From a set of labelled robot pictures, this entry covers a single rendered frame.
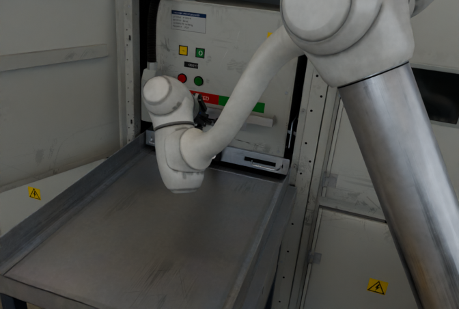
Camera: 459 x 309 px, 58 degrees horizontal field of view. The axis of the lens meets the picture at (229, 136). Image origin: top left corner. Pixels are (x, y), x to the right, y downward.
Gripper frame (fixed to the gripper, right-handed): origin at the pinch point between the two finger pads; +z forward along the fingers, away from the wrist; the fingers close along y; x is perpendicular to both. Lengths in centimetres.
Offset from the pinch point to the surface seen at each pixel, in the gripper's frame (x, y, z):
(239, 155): 11.3, 8.2, 11.5
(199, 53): -6.0, -21.1, -3.9
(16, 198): -85, 46, 28
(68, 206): -25.7, 33.9, -24.2
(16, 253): -25, 45, -42
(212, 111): 1.4, -3.7, 1.5
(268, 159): 21.5, 7.5, 11.1
